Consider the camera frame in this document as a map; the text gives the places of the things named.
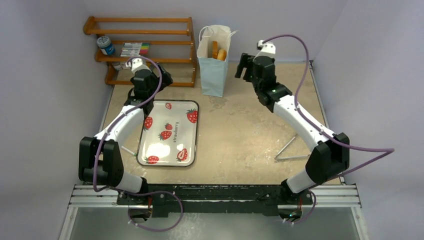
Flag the white blue paper bag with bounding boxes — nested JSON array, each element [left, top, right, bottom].
[[196, 24, 236, 97]]

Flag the strawberry pattern tray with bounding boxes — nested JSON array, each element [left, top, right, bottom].
[[136, 99, 199, 167]]

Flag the metal tongs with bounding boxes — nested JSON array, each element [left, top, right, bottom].
[[274, 134, 311, 162]]

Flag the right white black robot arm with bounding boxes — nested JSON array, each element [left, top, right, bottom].
[[235, 53, 350, 204]]

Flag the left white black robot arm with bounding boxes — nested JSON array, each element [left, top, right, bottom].
[[78, 62, 173, 205]]

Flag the fake round bread bun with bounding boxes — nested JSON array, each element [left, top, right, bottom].
[[216, 49, 227, 62]]

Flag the fake toast slice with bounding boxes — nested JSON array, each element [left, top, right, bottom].
[[212, 41, 219, 59]]

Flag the small white box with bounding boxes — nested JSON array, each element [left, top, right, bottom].
[[111, 61, 132, 71]]

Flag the coloured marker pen box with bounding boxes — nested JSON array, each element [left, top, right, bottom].
[[120, 42, 151, 57]]

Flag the wooden shelf rack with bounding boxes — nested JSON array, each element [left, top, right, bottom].
[[83, 16, 199, 88]]

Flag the white green tipped pen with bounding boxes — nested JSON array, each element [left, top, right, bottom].
[[121, 146, 137, 157]]

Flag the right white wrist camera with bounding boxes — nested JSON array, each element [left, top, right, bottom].
[[255, 40, 276, 59]]

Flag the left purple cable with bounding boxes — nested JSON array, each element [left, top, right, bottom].
[[92, 56, 163, 193]]

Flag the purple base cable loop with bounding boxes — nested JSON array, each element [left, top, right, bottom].
[[127, 191, 184, 233]]

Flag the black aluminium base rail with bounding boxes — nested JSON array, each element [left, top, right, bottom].
[[67, 183, 362, 220]]

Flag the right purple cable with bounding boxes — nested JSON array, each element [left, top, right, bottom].
[[263, 34, 395, 186]]

